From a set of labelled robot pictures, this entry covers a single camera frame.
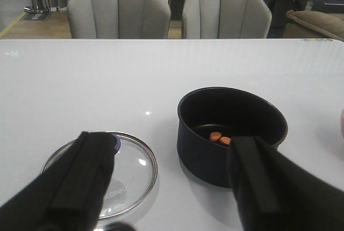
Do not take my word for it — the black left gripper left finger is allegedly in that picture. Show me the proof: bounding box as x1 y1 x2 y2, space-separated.
1 132 116 230

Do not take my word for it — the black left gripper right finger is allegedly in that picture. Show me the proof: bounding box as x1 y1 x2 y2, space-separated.
227 136 343 230

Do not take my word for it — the glass lid with blue knob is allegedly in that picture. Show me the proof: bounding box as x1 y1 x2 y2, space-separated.
40 131 159 220

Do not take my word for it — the dark blue saucepan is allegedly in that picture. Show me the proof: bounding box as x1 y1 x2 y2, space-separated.
177 87 288 188

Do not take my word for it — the olive cushion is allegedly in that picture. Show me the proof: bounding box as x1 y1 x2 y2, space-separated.
283 10 343 41

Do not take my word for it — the left beige upholstered chair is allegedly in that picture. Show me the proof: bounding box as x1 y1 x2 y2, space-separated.
67 0 171 39

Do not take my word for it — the beige upholstered chair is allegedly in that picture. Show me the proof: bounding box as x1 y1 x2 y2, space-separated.
67 0 171 39
181 0 272 39

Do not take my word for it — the right beige upholstered chair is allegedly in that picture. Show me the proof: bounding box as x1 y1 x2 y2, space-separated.
181 0 272 39

